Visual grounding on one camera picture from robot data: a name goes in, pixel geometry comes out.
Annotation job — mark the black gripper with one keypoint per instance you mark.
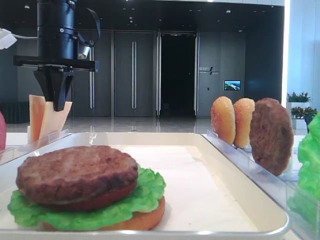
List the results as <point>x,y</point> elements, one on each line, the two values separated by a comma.
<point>55,84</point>

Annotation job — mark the yellow cheese slice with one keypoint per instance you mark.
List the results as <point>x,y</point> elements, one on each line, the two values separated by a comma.
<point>36,111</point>
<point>53,121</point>

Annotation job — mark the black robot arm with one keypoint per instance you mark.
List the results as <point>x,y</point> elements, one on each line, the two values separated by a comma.
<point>58,44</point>

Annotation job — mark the red tomato slice at left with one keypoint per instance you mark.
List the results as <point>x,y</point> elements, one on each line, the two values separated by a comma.
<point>3,132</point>

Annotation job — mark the brown meat patty on burger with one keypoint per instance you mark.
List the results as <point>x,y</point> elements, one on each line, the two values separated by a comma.
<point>75,174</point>

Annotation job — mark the red tomato slice on burger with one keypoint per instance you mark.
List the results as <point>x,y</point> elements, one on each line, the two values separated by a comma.
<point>98,202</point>

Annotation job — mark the green lettuce leaf on burger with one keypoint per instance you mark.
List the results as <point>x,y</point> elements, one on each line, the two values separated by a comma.
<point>29,214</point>

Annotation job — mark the standing brown meat patty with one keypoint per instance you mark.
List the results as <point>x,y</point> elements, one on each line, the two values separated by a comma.
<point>271,135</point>

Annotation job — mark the standing green lettuce leaf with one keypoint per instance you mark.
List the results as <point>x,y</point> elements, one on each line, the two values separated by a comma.
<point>309,174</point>

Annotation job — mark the left double door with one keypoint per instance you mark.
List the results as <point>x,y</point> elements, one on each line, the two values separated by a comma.
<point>91,96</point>

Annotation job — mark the double door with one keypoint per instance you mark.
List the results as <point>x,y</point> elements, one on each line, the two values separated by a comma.
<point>133,74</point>
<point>91,96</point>

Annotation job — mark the middle double door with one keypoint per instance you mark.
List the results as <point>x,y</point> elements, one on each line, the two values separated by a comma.
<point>133,74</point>

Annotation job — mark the left clear acrylic rack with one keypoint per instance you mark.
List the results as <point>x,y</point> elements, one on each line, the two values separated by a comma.
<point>21,144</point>

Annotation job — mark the clear acrylic rack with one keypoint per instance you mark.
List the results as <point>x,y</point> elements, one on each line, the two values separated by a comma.
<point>279,188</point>
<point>21,144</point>

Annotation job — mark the bottom bun slice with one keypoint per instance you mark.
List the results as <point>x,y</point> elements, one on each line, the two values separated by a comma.
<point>147,217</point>

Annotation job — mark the left sesame bun slice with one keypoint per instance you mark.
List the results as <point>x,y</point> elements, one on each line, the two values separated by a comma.
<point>223,119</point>

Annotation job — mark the sesame bun slice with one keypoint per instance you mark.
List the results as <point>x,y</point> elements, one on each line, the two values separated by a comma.
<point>243,109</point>
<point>223,119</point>

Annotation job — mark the right sesame bun slice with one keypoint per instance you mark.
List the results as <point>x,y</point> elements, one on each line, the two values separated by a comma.
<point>243,109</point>

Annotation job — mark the white serving tray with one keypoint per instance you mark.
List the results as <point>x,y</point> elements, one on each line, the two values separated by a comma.
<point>207,197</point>

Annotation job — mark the upper flower planter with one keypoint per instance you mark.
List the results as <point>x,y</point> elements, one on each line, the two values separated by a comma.
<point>295,100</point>

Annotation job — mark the flower planter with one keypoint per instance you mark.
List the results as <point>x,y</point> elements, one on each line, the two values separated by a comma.
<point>306,114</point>
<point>295,100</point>

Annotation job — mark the lower flower planter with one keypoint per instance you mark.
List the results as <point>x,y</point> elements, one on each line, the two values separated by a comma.
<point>306,114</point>

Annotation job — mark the right clear acrylic rack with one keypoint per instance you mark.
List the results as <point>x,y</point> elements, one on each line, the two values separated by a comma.
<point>279,188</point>

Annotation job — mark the white cable connector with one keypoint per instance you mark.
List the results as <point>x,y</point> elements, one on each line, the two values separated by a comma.
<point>7,39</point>

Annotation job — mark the small wall screen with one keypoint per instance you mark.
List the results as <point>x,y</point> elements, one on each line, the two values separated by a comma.
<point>232,85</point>

